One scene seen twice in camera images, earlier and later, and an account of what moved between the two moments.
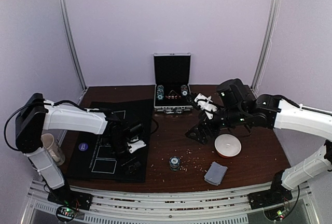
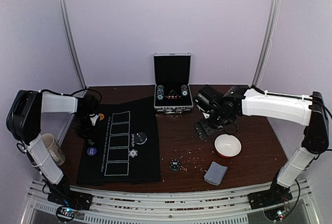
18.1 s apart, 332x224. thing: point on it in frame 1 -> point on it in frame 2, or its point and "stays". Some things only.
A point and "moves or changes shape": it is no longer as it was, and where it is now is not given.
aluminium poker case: [172, 74] stays
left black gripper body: [117, 146] -> [84, 127]
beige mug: [54, 150] stays
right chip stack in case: [184, 90] stays
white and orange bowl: [227, 145] stays
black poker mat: [93, 158] moves or changes shape
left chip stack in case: [160, 92] stays
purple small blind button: [83, 147] -> [91, 151]
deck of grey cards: [216, 173] stays
